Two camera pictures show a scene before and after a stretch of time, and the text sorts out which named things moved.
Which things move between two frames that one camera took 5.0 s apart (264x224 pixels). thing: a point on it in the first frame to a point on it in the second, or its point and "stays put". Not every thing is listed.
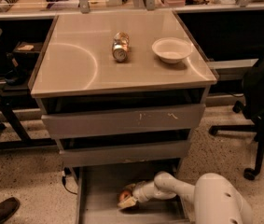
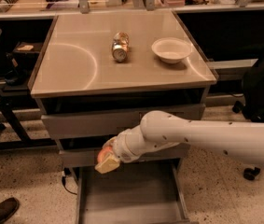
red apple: x=123 y=195 to x=104 y=151
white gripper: x=141 y=191 to x=121 y=148
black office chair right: x=261 y=85 stays put
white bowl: x=172 y=50 stays put
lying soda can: x=120 y=47 stays put
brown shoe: x=2 y=212 stays put
